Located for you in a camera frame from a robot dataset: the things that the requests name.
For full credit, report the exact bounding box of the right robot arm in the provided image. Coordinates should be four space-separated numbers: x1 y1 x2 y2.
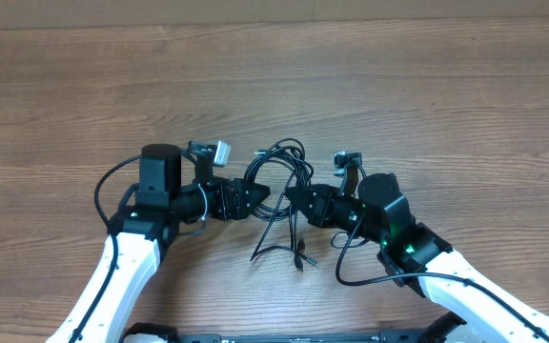
285 173 549 342

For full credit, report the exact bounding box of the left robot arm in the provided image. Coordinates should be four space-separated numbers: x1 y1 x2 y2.
50 141 270 342

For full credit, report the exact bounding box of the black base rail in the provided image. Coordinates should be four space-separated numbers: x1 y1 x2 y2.
177 329 423 343

